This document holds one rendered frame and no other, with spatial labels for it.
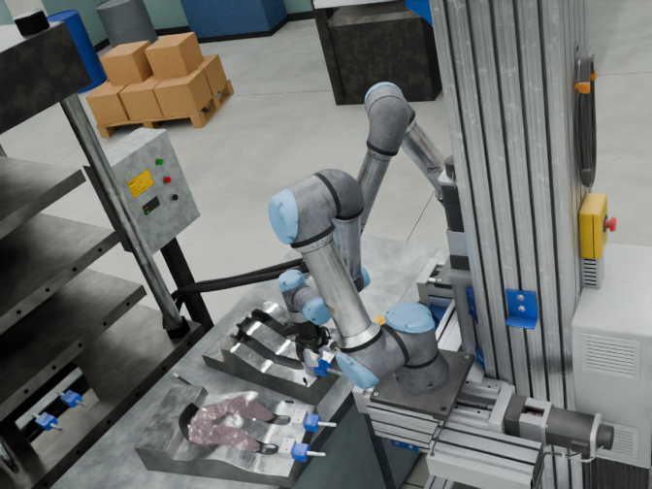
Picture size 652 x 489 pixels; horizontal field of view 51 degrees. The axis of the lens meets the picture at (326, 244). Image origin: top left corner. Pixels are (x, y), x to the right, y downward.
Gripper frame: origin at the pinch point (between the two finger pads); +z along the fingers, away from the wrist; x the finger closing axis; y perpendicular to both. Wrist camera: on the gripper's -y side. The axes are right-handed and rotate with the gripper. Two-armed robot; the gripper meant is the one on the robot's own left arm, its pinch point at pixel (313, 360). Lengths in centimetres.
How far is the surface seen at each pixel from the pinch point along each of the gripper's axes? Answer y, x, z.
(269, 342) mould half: -22.9, 4.1, 3.3
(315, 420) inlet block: 10.3, -15.9, 6.1
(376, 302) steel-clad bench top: -5.6, 44.0, 13.8
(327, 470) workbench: 4.2, -13.6, 36.6
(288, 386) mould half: -7.5, -7.0, 7.8
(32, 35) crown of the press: -72, 2, -106
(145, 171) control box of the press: -85, 27, -44
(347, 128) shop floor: -212, 309, 99
